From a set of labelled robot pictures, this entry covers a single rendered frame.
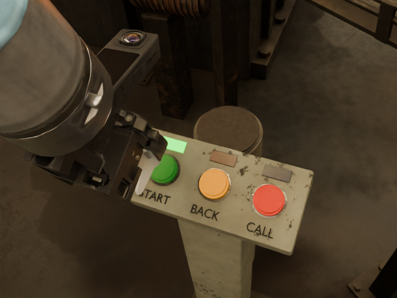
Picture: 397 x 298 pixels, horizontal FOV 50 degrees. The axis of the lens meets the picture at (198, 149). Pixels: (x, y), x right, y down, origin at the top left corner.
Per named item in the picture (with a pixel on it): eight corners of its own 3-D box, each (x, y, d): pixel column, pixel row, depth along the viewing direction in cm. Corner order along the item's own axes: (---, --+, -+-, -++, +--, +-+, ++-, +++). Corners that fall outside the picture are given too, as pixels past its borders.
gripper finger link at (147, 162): (136, 198, 53) (107, 180, 45) (153, 154, 55) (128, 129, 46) (159, 206, 52) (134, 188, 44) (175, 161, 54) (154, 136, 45)
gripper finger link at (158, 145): (134, 155, 50) (104, 129, 42) (140, 142, 50) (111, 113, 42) (171, 167, 49) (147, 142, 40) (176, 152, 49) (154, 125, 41)
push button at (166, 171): (158, 154, 61) (153, 150, 60) (183, 161, 60) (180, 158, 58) (147, 180, 60) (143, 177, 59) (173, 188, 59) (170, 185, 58)
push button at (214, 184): (206, 168, 59) (204, 164, 57) (234, 176, 58) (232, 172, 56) (197, 196, 58) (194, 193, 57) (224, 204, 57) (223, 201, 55)
